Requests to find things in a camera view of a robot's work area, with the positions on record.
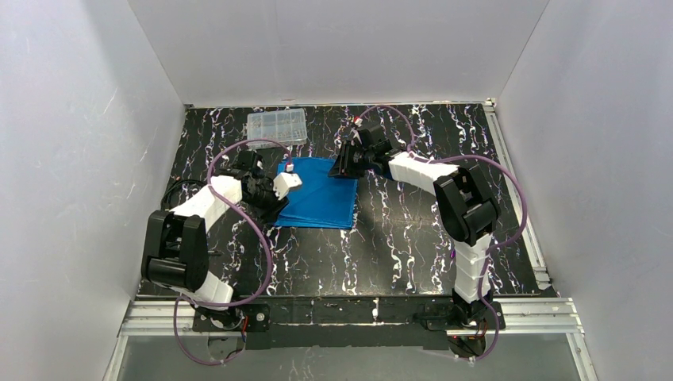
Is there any aluminium rail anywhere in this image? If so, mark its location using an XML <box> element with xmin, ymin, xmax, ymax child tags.
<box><xmin>120</xmin><ymin>296</ymin><xmax>584</xmax><ymax>337</ymax></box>
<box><xmin>483</xmin><ymin>98</ymin><xmax>552</xmax><ymax>291</ymax></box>

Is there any black coiled cable yellow plug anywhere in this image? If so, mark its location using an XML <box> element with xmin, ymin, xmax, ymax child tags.
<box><xmin>160</xmin><ymin>179</ymin><xmax>206</xmax><ymax>210</ymax></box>

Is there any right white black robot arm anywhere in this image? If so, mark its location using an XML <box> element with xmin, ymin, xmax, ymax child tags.
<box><xmin>329</xmin><ymin>126</ymin><xmax>500</xmax><ymax>303</ymax></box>

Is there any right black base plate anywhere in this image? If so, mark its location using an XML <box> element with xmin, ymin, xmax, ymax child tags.
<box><xmin>414</xmin><ymin>300</ymin><xmax>506</xmax><ymax>331</ymax></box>

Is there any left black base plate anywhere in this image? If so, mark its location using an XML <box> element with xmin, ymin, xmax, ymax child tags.
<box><xmin>192</xmin><ymin>303</ymin><xmax>271</xmax><ymax>333</ymax></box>

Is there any purple cable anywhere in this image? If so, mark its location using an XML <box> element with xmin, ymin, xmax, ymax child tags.
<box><xmin>174</xmin><ymin>138</ymin><xmax>294</xmax><ymax>367</ymax></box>
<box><xmin>354</xmin><ymin>105</ymin><xmax>528</xmax><ymax>364</ymax></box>

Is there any front aluminium rail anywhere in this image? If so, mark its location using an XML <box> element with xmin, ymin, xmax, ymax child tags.
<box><xmin>120</xmin><ymin>296</ymin><xmax>584</xmax><ymax>337</ymax></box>

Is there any right aluminium rail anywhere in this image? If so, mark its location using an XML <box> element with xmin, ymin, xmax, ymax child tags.
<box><xmin>483</xmin><ymin>98</ymin><xmax>552</xmax><ymax>291</ymax></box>

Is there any clear plastic compartment box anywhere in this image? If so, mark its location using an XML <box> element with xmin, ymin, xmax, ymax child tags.
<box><xmin>245</xmin><ymin>108</ymin><xmax>307</xmax><ymax>149</ymax></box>

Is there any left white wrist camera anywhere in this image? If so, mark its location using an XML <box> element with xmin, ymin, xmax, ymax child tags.
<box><xmin>272</xmin><ymin>171</ymin><xmax>302</xmax><ymax>200</ymax></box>

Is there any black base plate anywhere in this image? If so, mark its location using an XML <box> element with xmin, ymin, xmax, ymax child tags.
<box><xmin>414</xmin><ymin>300</ymin><xmax>506</xmax><ymax>331</ymax></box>
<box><xmin>192</xmin><ymin>303</ymin><xmax>271</xmax><ymax>333</ymax></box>

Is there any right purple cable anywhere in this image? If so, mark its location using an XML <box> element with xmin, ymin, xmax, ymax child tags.
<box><xmin>354</xmin><ymin>105</ymin><xmax>528</xmax><ymax>364</ymax></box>

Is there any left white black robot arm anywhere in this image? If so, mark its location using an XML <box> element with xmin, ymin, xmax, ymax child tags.
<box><xmin>140</xmin><ymin>151</ymin><xmax>302</xmax><ymax>310</ymax></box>

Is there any blue cloth napkin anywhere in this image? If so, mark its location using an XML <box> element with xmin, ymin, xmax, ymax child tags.
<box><xmin>275</xmin><ymin>157</ymin><xmax>358</xmax><ymax>229</ymax></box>

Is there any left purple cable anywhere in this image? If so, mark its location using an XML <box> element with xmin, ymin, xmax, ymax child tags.
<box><xmin>174</xmin><ymin>138</ymin><xmax>294</xmax><ymax>367</ymax></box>

